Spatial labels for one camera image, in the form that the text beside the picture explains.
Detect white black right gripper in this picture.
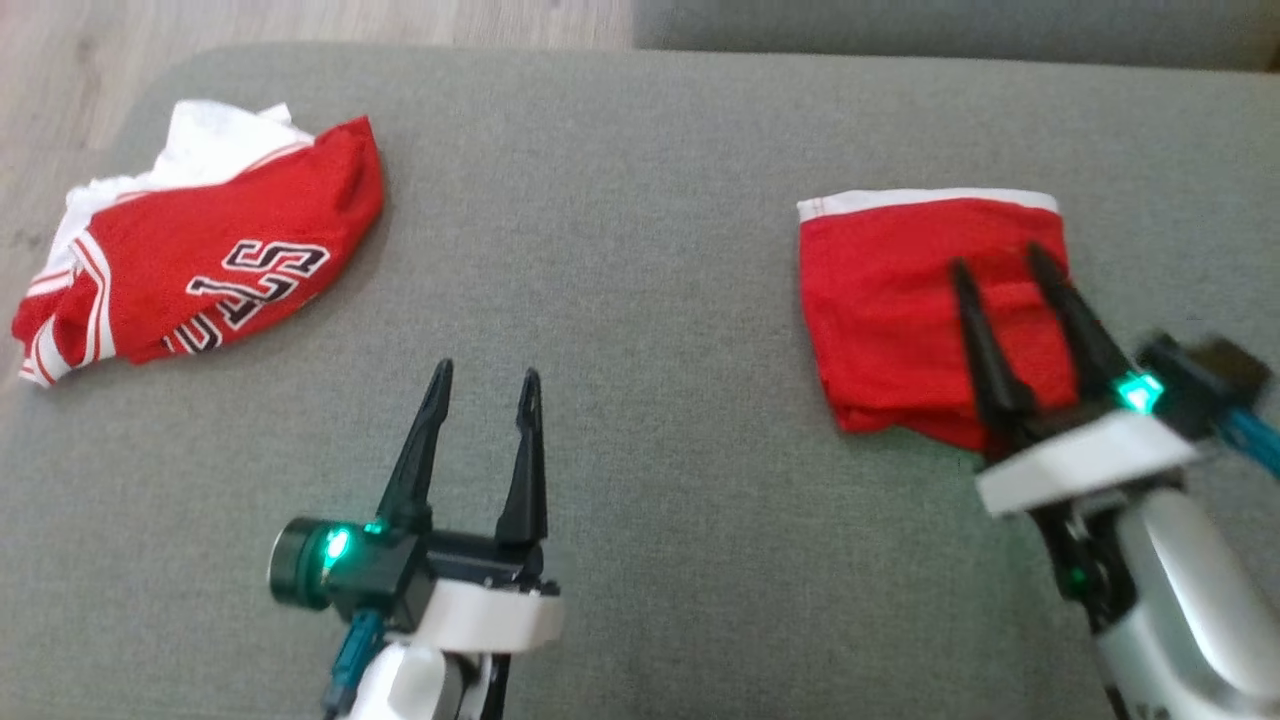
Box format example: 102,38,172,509
948,243,1201,517

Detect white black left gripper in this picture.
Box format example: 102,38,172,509
378,358,563,656

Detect red shorts with white waistband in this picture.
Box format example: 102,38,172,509
797,187,1111,456

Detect red white lettered jersey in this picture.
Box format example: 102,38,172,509
10,98,386,389

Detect grey fabric sofa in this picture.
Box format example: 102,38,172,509
0,45,1280,720

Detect light grey sofa backrest cushion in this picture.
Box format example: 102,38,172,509
635,0,1280,71

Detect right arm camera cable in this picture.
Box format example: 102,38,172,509
1215,405,1280,476

